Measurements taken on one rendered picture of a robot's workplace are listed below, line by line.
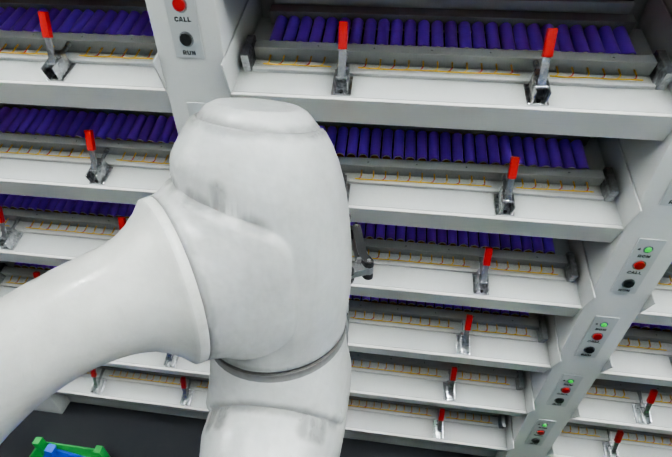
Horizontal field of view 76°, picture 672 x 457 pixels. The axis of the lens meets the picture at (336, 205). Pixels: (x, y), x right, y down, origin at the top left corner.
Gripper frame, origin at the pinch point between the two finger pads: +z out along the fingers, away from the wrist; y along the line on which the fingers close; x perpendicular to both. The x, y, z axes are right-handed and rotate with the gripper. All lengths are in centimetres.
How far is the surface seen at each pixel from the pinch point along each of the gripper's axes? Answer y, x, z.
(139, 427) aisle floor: -60, -89, 22
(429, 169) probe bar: 14.4, 3.8, 12.1
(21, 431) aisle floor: -95, -90, 17
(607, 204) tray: 43.0, 0.4, 10.7
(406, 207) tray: 11.0, -1.4, 7.7
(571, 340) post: 46, -29, 12
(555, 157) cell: 35.5, 5.9, 16.3
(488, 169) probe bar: 24.0, 4.3, 12.7
